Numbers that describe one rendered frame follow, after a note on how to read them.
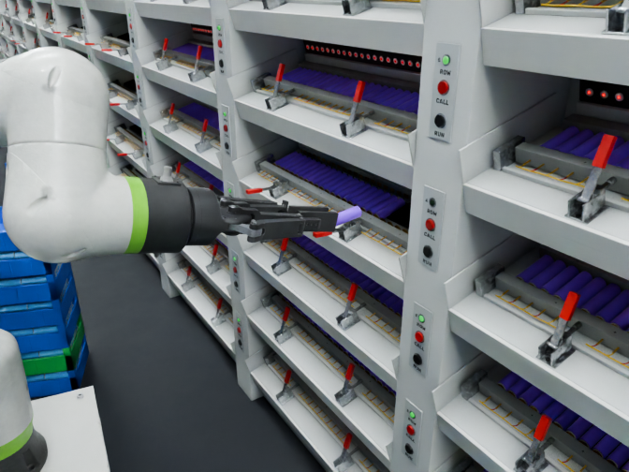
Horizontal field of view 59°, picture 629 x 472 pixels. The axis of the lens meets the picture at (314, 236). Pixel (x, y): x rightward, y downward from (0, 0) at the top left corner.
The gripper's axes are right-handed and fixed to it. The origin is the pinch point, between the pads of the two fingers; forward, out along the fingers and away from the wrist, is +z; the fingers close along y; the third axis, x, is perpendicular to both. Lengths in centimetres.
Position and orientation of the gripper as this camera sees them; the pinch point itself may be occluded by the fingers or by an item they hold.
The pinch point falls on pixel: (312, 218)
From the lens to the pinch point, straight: 81.7
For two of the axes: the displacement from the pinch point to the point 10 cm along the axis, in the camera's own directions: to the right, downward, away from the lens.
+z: 8.1, 0.0, 5.8
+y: -5.5, -3.5, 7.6
